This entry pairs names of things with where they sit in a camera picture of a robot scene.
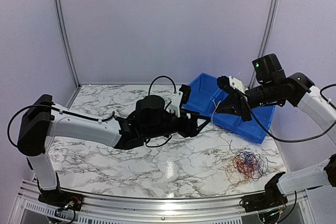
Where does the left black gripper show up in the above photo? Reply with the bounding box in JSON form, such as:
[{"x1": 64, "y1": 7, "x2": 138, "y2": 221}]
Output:
[{"x1": 143, "y1": 108, "x2": 212, "y2": 140}]

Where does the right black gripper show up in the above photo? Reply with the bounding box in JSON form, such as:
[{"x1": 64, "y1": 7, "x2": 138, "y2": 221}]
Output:
[{"x1": 215, "y1": 80, "x2": 279, "y2": 122}]

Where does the white thin cable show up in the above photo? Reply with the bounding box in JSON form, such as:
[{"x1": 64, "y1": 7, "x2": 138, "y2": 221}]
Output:
[{"x1": 209, "y1": 100, "x2": 222, "y2": 121}]

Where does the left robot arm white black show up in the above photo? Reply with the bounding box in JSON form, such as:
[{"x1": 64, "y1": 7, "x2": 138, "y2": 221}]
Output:
[{"x1": 13, "y1": 94, "x2": 211, "y2": 206}]

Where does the blue three-compartment plastic bin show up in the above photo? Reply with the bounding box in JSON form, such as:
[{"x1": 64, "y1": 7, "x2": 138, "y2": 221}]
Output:
[{"x1": 183, "y1": 73, "x2": 267, "y2": 144}]

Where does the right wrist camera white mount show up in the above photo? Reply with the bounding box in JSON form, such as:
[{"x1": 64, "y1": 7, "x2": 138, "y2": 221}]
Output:
[{"x1": 228, "y1": 76, "x2": 247, "y2": 94}]

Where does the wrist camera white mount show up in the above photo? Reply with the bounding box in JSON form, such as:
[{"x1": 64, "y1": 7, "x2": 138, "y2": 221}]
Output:
[
  {"x1": 168, "y1": 84, "x2": 191, "y2": 118},
  {"x1": 228, "y1": 76, "x2": 247, "y2": 94}
]

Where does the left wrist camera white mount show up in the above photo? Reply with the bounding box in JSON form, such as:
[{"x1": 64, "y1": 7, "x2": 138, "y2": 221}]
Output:
[{"x1": 168, "y1": 84, "x2": 191, "y2": 118}]

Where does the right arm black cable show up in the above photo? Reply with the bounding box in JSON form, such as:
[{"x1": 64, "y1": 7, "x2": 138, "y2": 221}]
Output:
[{"x1": 249, "y1": 83, "x2": 336, "y2": 143}]

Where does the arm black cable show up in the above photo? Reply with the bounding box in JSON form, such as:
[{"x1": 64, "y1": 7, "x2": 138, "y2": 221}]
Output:
[
  {"x1": 148, "y1": 76, "x2": 177, "y2": 96},
  {"x1": 249, "y1": 83, "x2": 336, "y2": 143}
]

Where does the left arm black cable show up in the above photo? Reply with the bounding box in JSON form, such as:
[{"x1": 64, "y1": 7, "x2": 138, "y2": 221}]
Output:
[{"x1": 148, "y1": 76, "x2": 177, "y2": 96}]

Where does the tangled red blue cable bundle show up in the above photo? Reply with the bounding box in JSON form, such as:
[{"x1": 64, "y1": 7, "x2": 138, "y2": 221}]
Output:
[{"x1": 214, "y1": 126, "x2": 275, "y2": 185}]

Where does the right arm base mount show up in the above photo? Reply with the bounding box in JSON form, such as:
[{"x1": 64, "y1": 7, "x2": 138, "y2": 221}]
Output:
[{"x1": 239, "y1": 192, "x2": 288, "y2": 212}]

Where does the right aluminium corner post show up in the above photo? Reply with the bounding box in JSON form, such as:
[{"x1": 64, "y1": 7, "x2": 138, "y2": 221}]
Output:
[{"x1": 257, "y1": 0, "x2": 279, "y2": 58}]

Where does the aluminium corner post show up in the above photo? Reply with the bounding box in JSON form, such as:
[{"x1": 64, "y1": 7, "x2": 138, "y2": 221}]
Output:
[
  {"x1": 50, "y1": 0, "x2": 81, "y2": 88},
  {"x1": 257, "y1": 0, "x2": 279, "y2": 58}
]

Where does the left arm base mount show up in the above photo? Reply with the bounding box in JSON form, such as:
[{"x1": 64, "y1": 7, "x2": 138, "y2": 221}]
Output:
[{"x1": 38, "y1": 189, "x2": 83, "y2": 211}]

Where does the aluminium front rail frame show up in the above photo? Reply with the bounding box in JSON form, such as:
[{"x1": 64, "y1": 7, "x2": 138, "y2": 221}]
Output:
[{"x1": 8, "y1": 180, "x2": 316, "y2": 223}]

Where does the left aluminium corner post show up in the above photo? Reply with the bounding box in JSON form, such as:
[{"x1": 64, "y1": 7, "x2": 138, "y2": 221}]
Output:
[{"x1": 50, "y1": 0, "x2": 81, "y2": 88}]

